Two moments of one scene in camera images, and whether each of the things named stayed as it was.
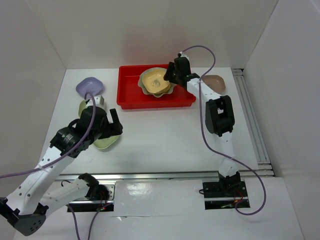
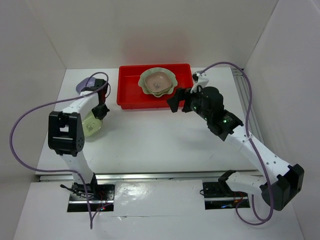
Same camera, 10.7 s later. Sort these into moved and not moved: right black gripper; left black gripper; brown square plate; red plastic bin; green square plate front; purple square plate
Moved: left black gripper; green square plate front; brown square plate; right black gripper
Not moved: red plastic bin; purple square plate
